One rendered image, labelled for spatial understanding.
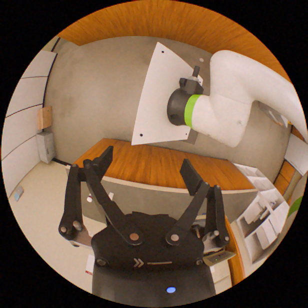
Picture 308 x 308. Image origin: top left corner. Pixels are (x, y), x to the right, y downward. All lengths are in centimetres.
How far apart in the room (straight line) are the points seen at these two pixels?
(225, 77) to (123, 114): 140
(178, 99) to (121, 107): 123
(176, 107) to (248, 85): 24
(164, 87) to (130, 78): 122
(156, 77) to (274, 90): 30
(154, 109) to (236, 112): 22
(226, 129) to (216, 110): 5
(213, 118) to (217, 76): 12
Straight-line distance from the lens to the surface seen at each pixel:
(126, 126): 154
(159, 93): 33
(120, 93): 155
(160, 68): 34
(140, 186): 73
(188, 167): 19
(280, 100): 27
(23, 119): 250
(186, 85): 40
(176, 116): 38
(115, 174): 85
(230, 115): 28
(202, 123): 32
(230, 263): 114
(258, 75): 26
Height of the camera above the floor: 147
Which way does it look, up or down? 65 degrees down
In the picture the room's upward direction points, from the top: 179 degrees clockwise
